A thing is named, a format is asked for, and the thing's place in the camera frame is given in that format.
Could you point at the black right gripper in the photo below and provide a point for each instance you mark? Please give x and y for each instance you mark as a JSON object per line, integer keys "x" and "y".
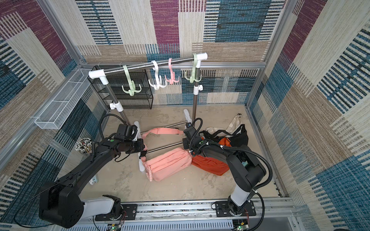
{"x": 187, "y": 143}

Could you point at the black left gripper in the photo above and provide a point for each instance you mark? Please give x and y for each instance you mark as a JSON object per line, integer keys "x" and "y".
{"x": 141, "y": 146}

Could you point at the pink sling bag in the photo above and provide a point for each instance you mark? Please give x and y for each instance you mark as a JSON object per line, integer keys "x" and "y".
{"x": 165, "y": 165}

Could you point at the orange sling bag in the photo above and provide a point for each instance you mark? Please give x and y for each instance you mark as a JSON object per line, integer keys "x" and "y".
{"x": 210, "y": 165}

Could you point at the black sling bag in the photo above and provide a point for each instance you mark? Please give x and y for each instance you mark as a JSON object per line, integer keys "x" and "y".
{"x": 237, "y": 138}

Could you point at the cream white sling bag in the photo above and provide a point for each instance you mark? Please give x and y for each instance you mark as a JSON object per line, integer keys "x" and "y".
{"x": 232, "y": 127}

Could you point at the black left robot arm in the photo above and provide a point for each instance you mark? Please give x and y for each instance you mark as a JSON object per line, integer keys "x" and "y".
{"x": 60, "y": 202}

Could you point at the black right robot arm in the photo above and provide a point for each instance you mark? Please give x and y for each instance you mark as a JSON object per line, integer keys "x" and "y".
{"x": 249, "y": 169}

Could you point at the pale green left hook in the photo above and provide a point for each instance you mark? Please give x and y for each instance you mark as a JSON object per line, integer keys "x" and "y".
{"x": 132, "y": 87}

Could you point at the pale green hook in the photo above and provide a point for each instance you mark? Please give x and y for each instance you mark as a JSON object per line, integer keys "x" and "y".
{"x": 132, "y": 87}
{"x": 195, "y": 72}

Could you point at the pale green right hook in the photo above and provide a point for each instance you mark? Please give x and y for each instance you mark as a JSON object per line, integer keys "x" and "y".
{"x": 195, "y": 72}

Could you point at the pink plastic hook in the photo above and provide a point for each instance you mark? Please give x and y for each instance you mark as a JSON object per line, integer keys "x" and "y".
{"x": 172, "y": 80}

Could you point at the white plastic hook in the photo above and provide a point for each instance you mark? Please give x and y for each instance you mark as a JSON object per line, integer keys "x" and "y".
{"x": 159, "y": 83}

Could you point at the white and chrome garment rack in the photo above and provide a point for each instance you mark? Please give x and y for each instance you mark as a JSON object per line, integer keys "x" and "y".
{"x": 116, "y": 105}

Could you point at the cup of pens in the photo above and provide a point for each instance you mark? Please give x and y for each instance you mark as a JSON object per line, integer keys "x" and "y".
{"x": 84, "y": 146}

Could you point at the small white device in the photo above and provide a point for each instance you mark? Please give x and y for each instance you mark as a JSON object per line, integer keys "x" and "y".
{"x": 93, "y": 180}

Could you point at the black mesh shelf rack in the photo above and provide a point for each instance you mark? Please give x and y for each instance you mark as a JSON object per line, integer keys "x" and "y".
{"x": 141, "y": 100}

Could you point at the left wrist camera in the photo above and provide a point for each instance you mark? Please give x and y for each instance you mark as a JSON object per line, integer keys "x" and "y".
{"x": 132, "y": 132}

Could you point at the white wire mesh basket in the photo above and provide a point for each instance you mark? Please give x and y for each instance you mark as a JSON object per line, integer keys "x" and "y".
{"x": 61, "y": 106}

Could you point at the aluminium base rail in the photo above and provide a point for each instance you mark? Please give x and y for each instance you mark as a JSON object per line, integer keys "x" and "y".
{"x": 269, "y": 214}

